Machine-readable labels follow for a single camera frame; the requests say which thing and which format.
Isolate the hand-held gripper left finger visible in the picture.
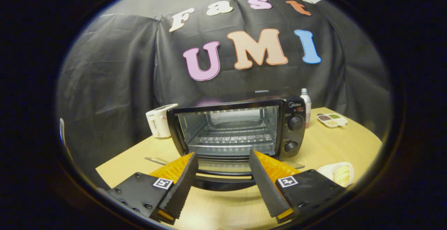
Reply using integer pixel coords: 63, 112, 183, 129
107, 152, 199, 225

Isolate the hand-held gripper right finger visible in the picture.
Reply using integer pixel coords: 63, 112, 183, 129
249, 149, 346, 223

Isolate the black toaster oven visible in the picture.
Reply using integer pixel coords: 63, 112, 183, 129
144, 96, 308, 192

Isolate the yellow bread roll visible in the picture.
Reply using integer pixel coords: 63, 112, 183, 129
334, 165, 351, 187

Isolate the white pop-up toaster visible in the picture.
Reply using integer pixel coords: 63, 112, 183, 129
146, 103, 178, 138

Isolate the white square plate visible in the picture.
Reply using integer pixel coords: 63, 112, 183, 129
316, 162, 355, 188

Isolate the white bottle with pink label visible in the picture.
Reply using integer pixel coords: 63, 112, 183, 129
300, 88, 312, 128

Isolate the white divided condiment dish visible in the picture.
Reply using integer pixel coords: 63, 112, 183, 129
317, 113, 349, 128

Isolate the black backdrop cloth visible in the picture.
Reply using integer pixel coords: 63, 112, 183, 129
56, 0, 391, 188

